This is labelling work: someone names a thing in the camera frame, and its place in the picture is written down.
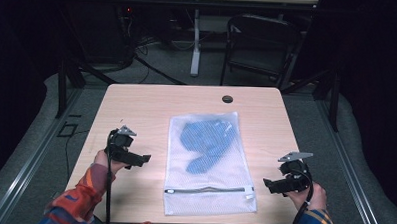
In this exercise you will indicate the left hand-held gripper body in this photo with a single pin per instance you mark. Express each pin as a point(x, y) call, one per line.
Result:
point(121, 143)

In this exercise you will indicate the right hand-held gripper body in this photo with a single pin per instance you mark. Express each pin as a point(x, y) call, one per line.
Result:
point(295, 177)

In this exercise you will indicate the white mesh laundry bag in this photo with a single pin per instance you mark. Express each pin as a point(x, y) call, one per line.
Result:
point(216, 199)

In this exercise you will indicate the person's left hand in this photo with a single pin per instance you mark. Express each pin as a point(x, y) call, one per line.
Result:
point(102, 159)

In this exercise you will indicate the person's right hand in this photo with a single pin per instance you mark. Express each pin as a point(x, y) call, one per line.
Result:
point(312, 197)

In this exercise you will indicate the blue cloth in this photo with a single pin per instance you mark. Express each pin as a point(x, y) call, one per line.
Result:
point(205, 139)

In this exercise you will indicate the black metal stand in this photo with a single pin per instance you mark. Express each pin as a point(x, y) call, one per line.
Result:
point(334, 103)
point(61, 90)

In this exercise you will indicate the black equipment rack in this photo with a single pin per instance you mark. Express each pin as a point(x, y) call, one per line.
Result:
point(102, 32)

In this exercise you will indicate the white desk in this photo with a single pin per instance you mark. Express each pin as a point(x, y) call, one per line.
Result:
point(196, 42)

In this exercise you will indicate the black folding chair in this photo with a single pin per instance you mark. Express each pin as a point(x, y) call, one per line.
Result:
point(266, 27)

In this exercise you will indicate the aluminium floor rail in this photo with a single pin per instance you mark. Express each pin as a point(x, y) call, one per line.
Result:
point(28, 166)
point(351, 174)

